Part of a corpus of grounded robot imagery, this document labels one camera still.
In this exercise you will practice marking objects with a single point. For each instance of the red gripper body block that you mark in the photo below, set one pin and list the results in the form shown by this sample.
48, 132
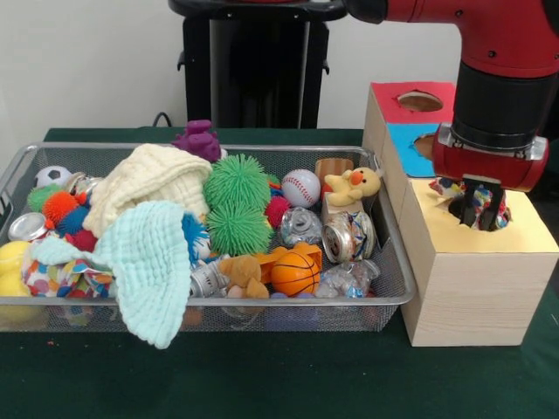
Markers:
489, 166

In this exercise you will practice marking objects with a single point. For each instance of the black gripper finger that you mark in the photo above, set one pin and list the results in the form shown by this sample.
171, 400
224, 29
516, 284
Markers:
492, 214
467, 205

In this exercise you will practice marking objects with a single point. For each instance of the white cloth small colourful shapes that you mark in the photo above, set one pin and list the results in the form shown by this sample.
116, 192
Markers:
445, 188

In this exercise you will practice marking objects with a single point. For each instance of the mint waffle cloth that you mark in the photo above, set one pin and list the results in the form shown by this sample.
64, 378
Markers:
148, 262

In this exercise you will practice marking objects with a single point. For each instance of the white cloth round dots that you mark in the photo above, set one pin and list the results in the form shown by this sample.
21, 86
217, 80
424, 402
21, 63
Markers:
57, 277

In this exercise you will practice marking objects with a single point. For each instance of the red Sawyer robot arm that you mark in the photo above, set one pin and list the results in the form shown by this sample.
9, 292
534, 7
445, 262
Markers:
502, 87

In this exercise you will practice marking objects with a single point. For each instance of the wooden box three holes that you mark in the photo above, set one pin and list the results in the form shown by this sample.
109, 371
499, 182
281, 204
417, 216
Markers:
476, 297

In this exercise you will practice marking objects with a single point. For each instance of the shallow clear mesh bin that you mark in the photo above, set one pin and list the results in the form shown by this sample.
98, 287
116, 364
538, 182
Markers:
384, 314

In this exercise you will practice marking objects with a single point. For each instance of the yellow plush duck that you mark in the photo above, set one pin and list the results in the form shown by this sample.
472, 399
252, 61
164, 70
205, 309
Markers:
354, 183

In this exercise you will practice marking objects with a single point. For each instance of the open tin can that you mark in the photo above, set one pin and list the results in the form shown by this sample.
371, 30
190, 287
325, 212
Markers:
349, 238

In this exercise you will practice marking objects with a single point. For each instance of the white toy baseball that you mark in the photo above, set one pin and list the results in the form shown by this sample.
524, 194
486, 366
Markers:
301, 187

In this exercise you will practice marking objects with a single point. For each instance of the orange toy basketball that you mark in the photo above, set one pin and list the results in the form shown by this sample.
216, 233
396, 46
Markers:
294, 272

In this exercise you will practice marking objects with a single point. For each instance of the green spiky rubber ball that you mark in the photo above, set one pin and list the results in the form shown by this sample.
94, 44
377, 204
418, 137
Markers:
238, 183

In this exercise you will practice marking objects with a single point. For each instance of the dark green table cloth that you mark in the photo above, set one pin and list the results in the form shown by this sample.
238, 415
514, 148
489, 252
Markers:
262, 384

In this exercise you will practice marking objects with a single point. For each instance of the purple rubber toy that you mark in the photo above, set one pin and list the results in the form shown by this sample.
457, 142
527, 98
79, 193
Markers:
201, 139

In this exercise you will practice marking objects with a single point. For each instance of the cream waffle cloth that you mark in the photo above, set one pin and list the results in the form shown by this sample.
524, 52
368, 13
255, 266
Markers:
144, 183

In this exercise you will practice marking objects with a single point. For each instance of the small soccer ball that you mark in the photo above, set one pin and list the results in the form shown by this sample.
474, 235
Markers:
52, 176

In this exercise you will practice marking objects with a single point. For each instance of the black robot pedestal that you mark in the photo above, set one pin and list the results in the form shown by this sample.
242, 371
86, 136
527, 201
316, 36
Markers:
262, 65

